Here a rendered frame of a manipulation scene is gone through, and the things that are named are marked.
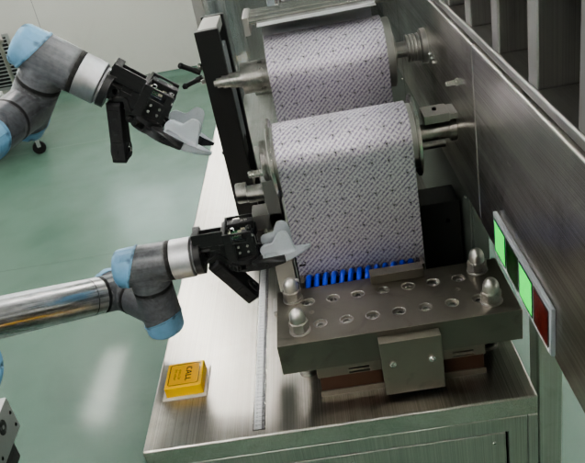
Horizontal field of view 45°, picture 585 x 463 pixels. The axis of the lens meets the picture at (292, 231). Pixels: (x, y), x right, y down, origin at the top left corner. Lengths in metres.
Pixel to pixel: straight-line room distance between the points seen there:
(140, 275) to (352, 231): 0.39
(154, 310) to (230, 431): 0.27
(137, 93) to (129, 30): 5.77
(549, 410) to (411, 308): 0.71
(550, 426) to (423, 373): 0.72
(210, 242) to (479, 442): 0.58
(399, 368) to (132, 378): 1.88
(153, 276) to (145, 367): 1.69
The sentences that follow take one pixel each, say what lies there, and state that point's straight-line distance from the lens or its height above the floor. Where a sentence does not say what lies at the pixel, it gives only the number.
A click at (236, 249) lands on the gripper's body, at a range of 1.26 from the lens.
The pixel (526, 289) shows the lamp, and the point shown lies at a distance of 0.95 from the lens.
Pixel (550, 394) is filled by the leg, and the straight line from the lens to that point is 1.79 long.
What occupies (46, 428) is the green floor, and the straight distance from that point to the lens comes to 2.89.
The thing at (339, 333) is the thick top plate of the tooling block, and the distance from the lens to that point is 1.16.
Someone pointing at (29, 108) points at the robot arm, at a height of 1.44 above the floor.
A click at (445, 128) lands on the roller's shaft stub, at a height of 1.26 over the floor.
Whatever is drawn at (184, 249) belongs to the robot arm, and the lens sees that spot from 1.27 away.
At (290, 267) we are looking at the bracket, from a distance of 1.40.
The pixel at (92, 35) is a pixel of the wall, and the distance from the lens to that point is 7.08.
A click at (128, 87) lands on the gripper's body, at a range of 1.22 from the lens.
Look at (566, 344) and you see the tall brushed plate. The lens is 0.86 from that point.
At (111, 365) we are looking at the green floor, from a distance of 3.06.
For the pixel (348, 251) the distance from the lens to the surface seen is 1.29.
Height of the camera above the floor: 1.74
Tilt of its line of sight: 29 degrees down
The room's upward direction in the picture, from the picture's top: 12 degrees counter-clockwise
